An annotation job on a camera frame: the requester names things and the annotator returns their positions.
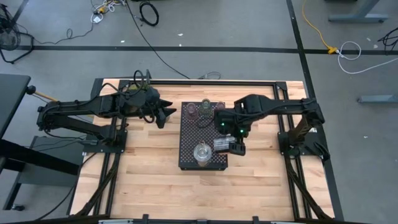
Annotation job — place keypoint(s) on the black floor fan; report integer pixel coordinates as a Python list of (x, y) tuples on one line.
[(9, 37)]

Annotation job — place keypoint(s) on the small green artificial plant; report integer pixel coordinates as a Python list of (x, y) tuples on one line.
[(135, 87)]

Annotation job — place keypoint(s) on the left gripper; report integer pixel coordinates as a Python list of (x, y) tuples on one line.
[(140, 101)]

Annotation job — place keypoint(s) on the grey desk foot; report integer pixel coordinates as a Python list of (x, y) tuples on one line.
[(379, 99)]

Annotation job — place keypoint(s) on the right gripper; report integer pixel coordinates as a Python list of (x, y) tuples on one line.
[(231, 123)]

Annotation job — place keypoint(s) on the grey desk leg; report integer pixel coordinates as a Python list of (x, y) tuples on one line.
[(357, 18)]

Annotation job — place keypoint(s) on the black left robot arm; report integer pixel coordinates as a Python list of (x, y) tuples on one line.
[(77, 107)]

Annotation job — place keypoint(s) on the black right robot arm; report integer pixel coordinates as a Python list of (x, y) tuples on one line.
[(280, 105)]

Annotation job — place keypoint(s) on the black perforated metal tray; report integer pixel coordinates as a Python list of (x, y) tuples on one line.
[(192, 137)]

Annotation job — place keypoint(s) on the black aluminium table frame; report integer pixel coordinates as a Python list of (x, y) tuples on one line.
[(202, 82)]

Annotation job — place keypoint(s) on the black round knob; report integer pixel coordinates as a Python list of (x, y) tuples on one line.
[(30, 90)]

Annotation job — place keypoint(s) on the black desk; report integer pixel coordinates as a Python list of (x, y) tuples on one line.
[(12, 93)]

